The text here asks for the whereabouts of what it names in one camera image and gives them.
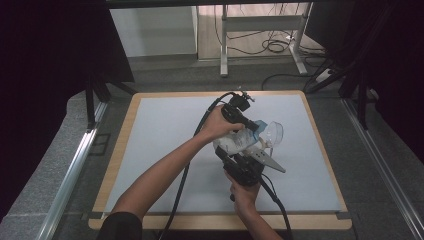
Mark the person's left hand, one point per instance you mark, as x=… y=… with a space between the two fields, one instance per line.
x=215 y=125

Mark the clear plastic measuring cup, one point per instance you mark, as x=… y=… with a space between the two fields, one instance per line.
x=275 y=133

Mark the white metal desk frame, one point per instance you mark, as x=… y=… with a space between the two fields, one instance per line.
x=263 y=23

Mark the white and blue pouch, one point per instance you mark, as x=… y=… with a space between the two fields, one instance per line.
x=236 y=141

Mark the black curtain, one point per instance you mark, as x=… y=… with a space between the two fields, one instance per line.
x=50 y=66
x=393 y=66

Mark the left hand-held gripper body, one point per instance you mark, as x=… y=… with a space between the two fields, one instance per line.
x=238 y=106

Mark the black tripod stand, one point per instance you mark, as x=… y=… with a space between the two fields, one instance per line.
x=90 y=100

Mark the silver metal rail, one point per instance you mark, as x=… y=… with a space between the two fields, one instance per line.
x=71 y=180
x=383 y=173

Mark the white power strip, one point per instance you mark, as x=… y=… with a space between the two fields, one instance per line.
x=322 y=76

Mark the black metal stand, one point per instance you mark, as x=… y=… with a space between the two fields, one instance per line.
x=362 y=100

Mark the person's right hand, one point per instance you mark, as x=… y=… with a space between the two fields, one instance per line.
x=245 y=198

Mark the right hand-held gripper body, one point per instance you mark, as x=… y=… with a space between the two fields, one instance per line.
x=245 y=171

